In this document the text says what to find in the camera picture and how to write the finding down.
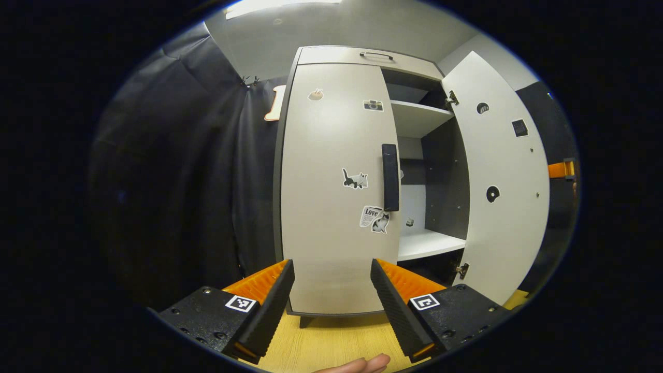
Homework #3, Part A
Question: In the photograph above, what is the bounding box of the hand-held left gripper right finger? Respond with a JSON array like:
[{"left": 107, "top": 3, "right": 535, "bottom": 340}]
[{"left": 370, "top": 259, "right": 524, "bottom": 363}]

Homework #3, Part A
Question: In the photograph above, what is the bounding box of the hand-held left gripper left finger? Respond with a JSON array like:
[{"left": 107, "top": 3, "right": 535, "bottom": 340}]
[{"left": 158, "top": 259, "right": 296, "bottom": 363}]

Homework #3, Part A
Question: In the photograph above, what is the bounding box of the grey shoe cabinet door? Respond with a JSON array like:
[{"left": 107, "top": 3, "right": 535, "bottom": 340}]
[
  {"left": 441, "top": 51, "right": 551, "bottom": 305},
  {"left": 280, "top": 63, "right": 402, "bottom": 315}
]

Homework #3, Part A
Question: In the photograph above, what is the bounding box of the grey double-door shoe cabinet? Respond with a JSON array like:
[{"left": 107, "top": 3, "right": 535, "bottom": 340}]
[{"left": 273, "top": 46, "right": 471, "bottom": 328}]

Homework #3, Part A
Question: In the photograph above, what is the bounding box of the white cabinet shelf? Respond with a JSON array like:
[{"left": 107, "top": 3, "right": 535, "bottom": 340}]
[
  {"left": 398, "top": 229, "right": 467, "bottom": 261},
  {"left": 390, "top": 99, "right": 455, "bottom": 138}
]

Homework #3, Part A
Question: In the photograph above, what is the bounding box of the black backdrop cloth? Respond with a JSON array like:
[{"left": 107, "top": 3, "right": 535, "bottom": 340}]
[{"left": 88, "top": 23, "right": 580, "bottom": 311}]

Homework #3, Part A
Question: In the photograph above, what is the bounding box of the grey cabinet drawer with handle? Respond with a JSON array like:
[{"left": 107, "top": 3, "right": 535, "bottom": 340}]
[{"left": 297, "top": 47, "right": 445, "bottom": 81}]

